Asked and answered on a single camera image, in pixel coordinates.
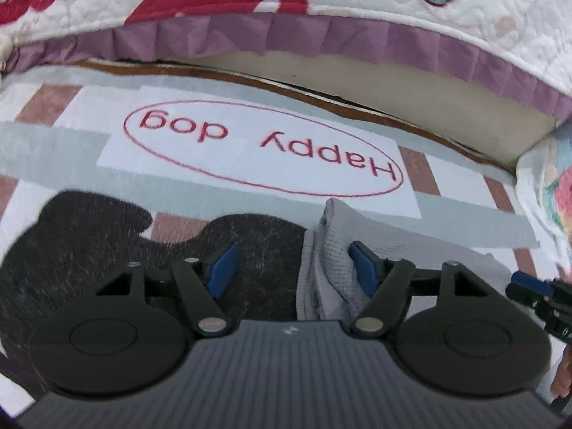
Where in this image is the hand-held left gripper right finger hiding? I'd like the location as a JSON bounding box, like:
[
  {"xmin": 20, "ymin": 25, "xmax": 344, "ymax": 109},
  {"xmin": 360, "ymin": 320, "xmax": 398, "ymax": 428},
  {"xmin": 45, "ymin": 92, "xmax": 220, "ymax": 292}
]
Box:
[{"xmin": 349, "ymin": 240, "xmax": 488, "ymax": 339}]

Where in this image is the round dog print mat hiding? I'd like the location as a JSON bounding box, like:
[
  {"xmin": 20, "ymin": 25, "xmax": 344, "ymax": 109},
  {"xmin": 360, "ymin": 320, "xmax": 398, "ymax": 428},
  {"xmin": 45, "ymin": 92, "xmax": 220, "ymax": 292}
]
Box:
[{"xmin": 0, "ymin": 60, "xmax": 550, "ymax": 412}]

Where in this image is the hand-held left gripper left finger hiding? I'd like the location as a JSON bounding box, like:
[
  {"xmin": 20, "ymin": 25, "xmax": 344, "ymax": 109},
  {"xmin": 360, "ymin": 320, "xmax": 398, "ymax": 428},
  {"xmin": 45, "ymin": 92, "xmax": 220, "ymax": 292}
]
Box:
[{"xmin": 95, "ymin": 241, "xmax": 242, "ymax": 339}]

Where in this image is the beige bed base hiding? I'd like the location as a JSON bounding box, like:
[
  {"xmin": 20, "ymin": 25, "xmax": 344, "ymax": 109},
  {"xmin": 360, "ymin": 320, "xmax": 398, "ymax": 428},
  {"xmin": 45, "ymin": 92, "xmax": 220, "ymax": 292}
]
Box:
[{"xmin": 161, "ymin": 49, "xmax": 559, "ymax": 166}]

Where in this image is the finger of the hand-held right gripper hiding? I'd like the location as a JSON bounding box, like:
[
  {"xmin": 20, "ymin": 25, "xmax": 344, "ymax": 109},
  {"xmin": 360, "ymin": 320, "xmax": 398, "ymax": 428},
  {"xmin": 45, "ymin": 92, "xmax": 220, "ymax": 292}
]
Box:
[
  {"xmin": 511, "ymin": 271, "xmax": 572, "ymax": 296},
  {"xmin": 505, "ymin": 283, "xmax": 566, "ymax": 322}
]

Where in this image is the floral quilt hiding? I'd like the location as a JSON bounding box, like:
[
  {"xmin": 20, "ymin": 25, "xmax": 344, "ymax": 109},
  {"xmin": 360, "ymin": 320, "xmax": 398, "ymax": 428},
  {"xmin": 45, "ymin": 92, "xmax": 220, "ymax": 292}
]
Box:
[{"xmin": 516, "ymin": 118, "xmax": 572, "ymax": 278}]

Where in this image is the person's right hand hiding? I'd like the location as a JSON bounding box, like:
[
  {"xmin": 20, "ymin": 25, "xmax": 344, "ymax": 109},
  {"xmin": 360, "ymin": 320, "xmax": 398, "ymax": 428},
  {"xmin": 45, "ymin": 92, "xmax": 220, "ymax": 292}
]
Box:
[{"xmin": 552, "ymin": 353, "xmax": 572, "ymax": 400}]

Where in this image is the grey garment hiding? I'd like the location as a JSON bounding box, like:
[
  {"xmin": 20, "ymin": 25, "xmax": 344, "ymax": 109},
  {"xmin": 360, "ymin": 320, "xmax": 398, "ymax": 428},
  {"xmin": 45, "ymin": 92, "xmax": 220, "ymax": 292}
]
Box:
[{"xmin": 297, "ymin": 197, "xmax": 514, "ymax": 322}]

